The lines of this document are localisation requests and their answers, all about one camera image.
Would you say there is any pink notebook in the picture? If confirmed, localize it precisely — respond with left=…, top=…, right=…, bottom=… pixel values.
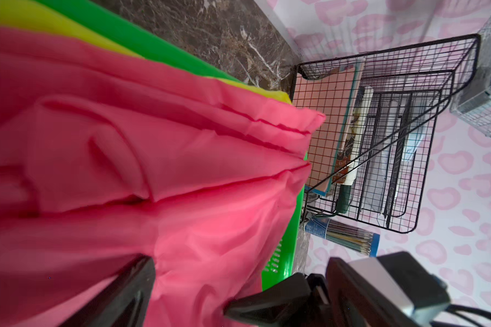
left=293, top=60, right=366, bottom=196

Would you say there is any black wire file rack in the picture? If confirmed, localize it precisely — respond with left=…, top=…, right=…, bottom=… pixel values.
left=291, top=34, right=481, bottom=234

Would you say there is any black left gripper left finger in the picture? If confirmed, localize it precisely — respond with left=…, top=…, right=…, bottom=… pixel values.
left=61, top=256, right=155, bottom=327

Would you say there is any green plastic basket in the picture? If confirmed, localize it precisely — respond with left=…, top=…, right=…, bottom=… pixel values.
left=32, top=0, right=306, bottom=292

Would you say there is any yellow duck face raincoat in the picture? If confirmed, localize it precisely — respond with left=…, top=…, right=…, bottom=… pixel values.
left=0, top=0, right=291, bottom=104

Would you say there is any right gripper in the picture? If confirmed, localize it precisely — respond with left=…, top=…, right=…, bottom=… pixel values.
left=306, top=252, right=451, bottom=326

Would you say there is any white wire wall shelf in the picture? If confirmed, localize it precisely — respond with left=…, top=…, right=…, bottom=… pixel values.
left=451, top=17, right=491, bottom=138

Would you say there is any blue lid pencil jar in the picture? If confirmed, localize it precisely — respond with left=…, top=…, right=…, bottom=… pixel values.
left=304, top=217, right=380, bottom=257

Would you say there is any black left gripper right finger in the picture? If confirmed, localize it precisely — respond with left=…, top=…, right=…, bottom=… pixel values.
left=325, top=258, right=409, bottom=326

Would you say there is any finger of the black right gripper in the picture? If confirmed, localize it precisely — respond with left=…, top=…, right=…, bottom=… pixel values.
left=224, top=273, right=311, bottom=326

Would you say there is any pink raincoat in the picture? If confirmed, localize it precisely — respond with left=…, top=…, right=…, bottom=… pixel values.
left=0, top=27, right=325, bottom=326

